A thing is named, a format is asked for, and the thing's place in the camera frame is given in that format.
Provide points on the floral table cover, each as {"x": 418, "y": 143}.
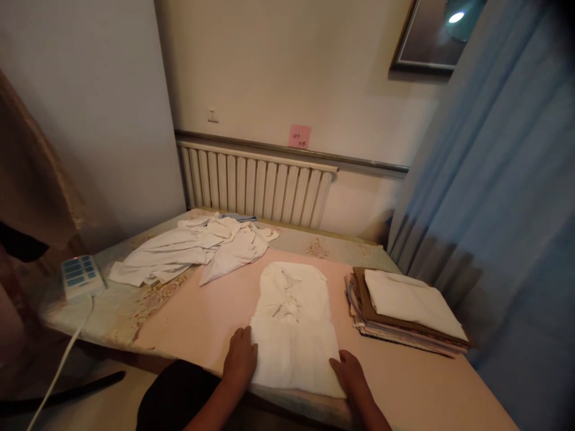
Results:
{"x": 135, "y": 305}

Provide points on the white radiator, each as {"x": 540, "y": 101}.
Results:
{"x": 256, "y": 188}

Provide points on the pink mat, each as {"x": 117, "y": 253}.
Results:
{"x": 224, "y": 310}

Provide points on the person's left thumb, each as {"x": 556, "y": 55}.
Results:
{"x": 254, "y": 354}

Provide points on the black curved bar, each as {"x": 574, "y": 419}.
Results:
{"x": 76, "y": 390}

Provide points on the beige curtain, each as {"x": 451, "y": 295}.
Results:
{"x": 36, "y": 179}

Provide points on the blue curtain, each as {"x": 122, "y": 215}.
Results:
{"x": 503, "y": 202}

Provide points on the white shirt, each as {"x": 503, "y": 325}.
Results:
{"x": 294, "y": 323}

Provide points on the person's left hand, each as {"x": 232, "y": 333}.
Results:
{"x": 238, "y": 359}

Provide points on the light blue cloth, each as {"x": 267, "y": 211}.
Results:
{"x": 245, "y": 218}

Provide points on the person's right fingers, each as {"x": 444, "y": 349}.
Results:
{"x": 351, "y": 360}

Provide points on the dark framed picture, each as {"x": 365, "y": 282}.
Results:
{"x": 426, "y": 40}

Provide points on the white wall socket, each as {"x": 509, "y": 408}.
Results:
{"x": 213, "y": 115}

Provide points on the stack of folded clothes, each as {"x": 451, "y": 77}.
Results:
{"x": 404, "y": 310}

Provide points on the person's body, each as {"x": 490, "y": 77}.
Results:
{"x": 175, "y": 399}

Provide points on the pink sticky note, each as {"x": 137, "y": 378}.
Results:
{"x": 301, "y": 135}

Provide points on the white power strip blue buttons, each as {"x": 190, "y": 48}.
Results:
{"x": 82, "y": 276}

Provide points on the person's right hand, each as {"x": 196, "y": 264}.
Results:
{"x": 352, "y": 377}

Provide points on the person's left fingers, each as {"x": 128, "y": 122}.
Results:
{"x": 240, "y": 340}

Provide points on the pile of crumpled white clothes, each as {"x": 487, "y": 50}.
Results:
{"x": 202, "y": 249}

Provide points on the person's right thumb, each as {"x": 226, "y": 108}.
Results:
{"x": 336, "y": 367}

